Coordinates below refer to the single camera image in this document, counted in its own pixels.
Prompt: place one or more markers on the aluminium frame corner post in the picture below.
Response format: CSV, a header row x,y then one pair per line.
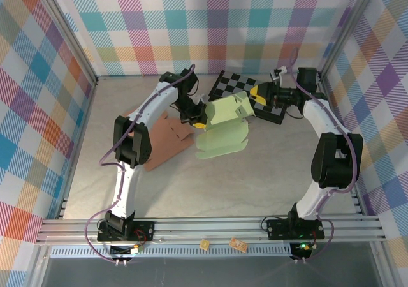
x,y
347,28
67,32

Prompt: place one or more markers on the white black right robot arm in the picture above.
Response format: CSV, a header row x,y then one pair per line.
x,y
310,197

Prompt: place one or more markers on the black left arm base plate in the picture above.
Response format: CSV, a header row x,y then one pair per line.
x,y
146,225

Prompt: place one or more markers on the orange paper box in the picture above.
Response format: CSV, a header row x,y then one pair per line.
x,y
162,146

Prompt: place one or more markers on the aluminium frame cross rail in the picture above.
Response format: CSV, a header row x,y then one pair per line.
x,y
207,228

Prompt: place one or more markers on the black grey chessboard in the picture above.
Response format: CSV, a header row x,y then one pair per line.
x,y
229,83

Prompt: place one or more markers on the small square wooden tile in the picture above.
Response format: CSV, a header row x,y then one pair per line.
x,y
204,245

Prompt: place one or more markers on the light green paper box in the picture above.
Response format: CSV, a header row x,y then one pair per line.
x,y
223,140

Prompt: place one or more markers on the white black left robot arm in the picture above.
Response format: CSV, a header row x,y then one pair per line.
x,y
124,188

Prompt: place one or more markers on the small orange printed card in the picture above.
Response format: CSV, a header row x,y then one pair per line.
x,y
238,245

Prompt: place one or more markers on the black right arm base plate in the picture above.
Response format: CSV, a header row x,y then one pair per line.
x,y
277,229

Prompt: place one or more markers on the aluminium frame side rail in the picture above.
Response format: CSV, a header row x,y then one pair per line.
x,y
86,108
358,201

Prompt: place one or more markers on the black connector board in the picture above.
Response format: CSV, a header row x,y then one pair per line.
x,y
301,252
122,251

